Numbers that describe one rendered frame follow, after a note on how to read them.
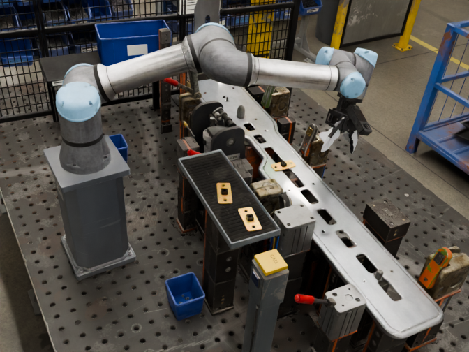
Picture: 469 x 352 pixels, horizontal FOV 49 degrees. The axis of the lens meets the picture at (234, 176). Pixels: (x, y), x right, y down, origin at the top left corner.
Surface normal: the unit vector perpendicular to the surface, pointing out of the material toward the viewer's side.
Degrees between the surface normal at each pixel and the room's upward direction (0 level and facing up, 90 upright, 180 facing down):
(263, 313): 90
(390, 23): 93
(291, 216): 0
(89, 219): 90
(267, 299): 90
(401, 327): 0
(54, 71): 0
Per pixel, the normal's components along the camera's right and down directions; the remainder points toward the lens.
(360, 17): 0.51, 0.56
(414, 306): 0.07, -0.78
